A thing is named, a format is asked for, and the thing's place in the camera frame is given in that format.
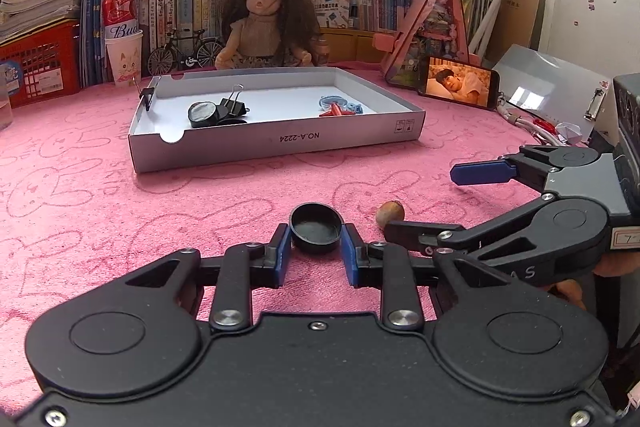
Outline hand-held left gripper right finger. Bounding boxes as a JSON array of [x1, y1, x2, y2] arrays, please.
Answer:
[[342, 224, 531, 333]]

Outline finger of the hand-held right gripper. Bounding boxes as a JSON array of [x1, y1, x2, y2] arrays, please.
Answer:
[[450, 144, 601, 194], [384, 199, 546, 258]]

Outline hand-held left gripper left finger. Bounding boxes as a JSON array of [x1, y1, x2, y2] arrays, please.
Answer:
[[122, 224, 292, 333]]

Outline brown nut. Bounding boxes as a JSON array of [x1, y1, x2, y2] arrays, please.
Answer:
[[376, 201, 405, 228]]

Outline black round cap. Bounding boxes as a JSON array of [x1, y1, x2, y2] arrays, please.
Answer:
[[290, 203, 346, 254]]

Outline white cardboard box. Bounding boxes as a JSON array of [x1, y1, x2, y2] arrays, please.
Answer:
[[127, 67, 426, 174]]

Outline large black binder clip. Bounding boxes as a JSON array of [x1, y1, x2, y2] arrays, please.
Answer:
[[218, 84, 251, 116]]

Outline black round lid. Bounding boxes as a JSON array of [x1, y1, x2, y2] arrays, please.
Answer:
[[187, 101, 221, 129]]

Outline person's right hand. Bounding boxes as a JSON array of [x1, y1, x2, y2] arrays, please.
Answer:
[[556, 251, 640, 311]]

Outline grey paper origami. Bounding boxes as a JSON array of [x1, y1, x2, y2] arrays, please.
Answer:
[[555, 122, 583, 144]]

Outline silver metal clip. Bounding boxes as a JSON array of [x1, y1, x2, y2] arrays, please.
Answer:
[[585, 82, 611, 122]]

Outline black smartphone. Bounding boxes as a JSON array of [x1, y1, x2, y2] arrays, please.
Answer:
[[417, 56, 501, 110]]

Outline grey plastic folder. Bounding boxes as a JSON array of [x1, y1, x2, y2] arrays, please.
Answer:
[[492, 44, 616, 142]]

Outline pink triangular case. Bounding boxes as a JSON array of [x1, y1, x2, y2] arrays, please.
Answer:
[[372, 0, 471, 88]]

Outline row of thin books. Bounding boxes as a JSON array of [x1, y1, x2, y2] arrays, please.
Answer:
[[457, 0, 493, 55]]

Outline yellow cardboard box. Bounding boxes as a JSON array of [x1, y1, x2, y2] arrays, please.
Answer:
[[320, 29, 396, 62]]

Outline pink rabbit print cloth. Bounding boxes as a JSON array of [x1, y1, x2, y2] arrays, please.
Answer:
[[0, 59, 640, 408]]

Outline small black binder clip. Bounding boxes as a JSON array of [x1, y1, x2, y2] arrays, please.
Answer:
[[134, 76, 162, 112]]

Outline white printed carton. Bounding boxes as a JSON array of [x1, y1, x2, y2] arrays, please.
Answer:
[[307, 0, 351, 28]]

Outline black toy bicycle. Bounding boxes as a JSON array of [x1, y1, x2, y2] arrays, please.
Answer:
[[147, 28, 224, 76]]

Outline brown haired doll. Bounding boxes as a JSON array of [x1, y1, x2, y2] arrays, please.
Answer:
[[215, 0, 321, 70]]

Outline white paper cup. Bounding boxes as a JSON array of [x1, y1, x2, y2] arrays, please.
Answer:
[[104, 29, 144, 88]]

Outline red drink can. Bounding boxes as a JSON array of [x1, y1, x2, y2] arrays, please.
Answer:
[[102, 0, 138, 30]]

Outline red plastic crate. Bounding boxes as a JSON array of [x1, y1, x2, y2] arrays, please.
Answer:
[[0, 21, 83, 108]]

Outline clear glass mug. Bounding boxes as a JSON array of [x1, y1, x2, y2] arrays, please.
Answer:
[[0, 67, 14, 131]]

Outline white cable bundle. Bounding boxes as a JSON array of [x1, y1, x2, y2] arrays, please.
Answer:
[[497, 99, 566, 148]]

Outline white pipe frame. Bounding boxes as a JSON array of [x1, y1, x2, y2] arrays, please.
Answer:
[[470, 0, 523, 58]]

